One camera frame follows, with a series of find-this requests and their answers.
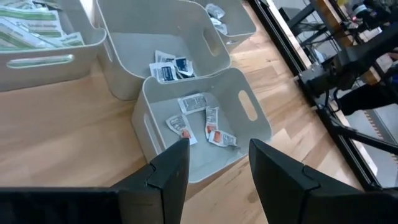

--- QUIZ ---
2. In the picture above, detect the white antiseptic towelette packet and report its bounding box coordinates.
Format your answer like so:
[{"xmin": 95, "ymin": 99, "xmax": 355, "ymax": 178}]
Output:
[
  {"xmin": 174, "ymin": 55, "xmax": 197, "ymax": 78},
  {"xmin": 148, "ymin": 61, "xmax": 180, "ymax": 83},
  {"xmin": 211, "ymin": 17, "xmax": 229, "ymax": 35},
  {"xmin": 205, "ymin": 2, "xmax": 226, "ymax": 20},
  {"xmin": 154, "ymin": 49, "xmax": 177, "ymax": 65}
]

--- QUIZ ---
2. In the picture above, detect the grey plastic bin with slots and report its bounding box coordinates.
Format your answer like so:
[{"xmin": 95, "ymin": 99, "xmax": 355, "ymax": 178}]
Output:
[
  {"xmin": 0, "ymin": 0, "xmax": 108, "ymax": 93},
  {"xmin": 192, "ymin": 0, "xmax": 258, "ymax": 53}
]

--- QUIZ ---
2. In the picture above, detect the small red and white packet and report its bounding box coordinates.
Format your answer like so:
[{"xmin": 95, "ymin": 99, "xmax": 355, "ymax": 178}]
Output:
[
  {"xmin": 204, "ymin": 105, "xmax": 220, "ymax": 139},
  {"xmin": 165, "ymin": 114, "xmax": 198, "ymax": 146},
  {"xmin": 207, "ymin": 129, "xmax": 238, "ymax": 148}
]

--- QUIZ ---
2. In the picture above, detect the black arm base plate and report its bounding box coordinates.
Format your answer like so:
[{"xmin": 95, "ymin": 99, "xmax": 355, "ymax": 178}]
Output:
[{"xmin": 297, "ymin": 65, "xmax": 345, "ymax": 99}]

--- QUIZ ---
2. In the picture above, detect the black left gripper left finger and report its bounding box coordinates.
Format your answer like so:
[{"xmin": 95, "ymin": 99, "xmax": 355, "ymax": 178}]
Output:
[{"xmin": 111, "ymin": 138, "xmax": 191, "ymax": 224}]

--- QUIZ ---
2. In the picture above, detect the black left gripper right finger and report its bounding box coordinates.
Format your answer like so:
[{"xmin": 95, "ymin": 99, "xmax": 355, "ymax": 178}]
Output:
[{"xmin": 248, "ymin": 138, "xmax": 363, "ymax": 224}]

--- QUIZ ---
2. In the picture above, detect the wide grey plastic bin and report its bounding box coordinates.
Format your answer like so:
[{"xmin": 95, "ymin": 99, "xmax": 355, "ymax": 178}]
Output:
[
  {"xmin": 92, "ymin": 0, "xmax": 233, "ymax": 102},
  {"xmin": 130, "ymin": 67, "xmax": 274, "ymax": 184}
]

